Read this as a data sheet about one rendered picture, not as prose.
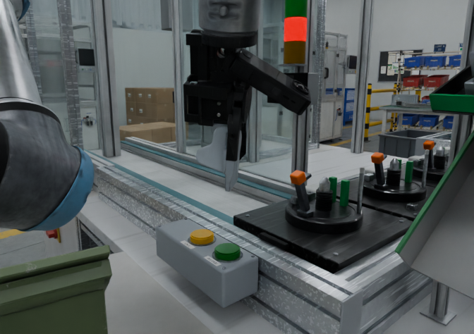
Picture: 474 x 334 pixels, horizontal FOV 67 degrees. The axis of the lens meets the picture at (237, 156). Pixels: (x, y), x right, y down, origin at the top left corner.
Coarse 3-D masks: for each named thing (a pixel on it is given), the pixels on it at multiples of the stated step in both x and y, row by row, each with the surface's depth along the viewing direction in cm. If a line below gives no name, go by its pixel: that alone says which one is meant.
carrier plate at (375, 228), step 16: (272, 208) 73; (368, 208) 73; (240, 224) 68; (256, 224) 65; (272, 224) 65; (288, 224) 65; (368, 224) 65; (384, 224) 65; (400, 224) 65; (288, 240) 59; (304, 240) 58; (320, 240) 58; (336, 240) 58; (352, 240) 58; (368, 240) 58; (384, 240) 59; (304, 256) 56; (320, 256) 54; (336, 256) 53; (352, 256) 53
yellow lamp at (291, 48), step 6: (288, 42) 80; (294, 42) 80; (300, 42) 80; (288, 48) 81; (294, 48) 80; (300, 48) 80; (288, 54) 81; (294, 54) 80; (300, 54) 81; (288, 60) 81; (294, 60) 81; (300, 60) 81
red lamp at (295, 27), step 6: (288, 18) 80; (294, 18) 79; (300, 18) 79; (306, 18) 80; (288, 24) 80; (294, 24) 79; (300, 24) 79; (306, 24) 81; (288, 30) 80; (294, 30) 79; (300, 30) 80; (306, 30) 81; (288, 36) 80; (294, 36) 80; (300, 36) 80
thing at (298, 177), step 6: (294, 174) 61; (300, 174) 60; (306, 174) 62; (294, 180) 61; (300, 180) 60; (300, 186) 61; (300, 192) 61; (306, 192) 62; (300, 198) 62; (306, 198) 62; (300, 204) 63; (306, 204) 63; (306, 210) 63
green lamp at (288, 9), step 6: (288, 0) 79; (294, 0) 78; (300, 0) 78; (306, 0) 79; (288, 6) 79; (294, 6) 78; (300, 6) 78; (306, 6) 79; (288, 12) 79; (294, 12) 79; (300, 12) 79; (306, 12) 80
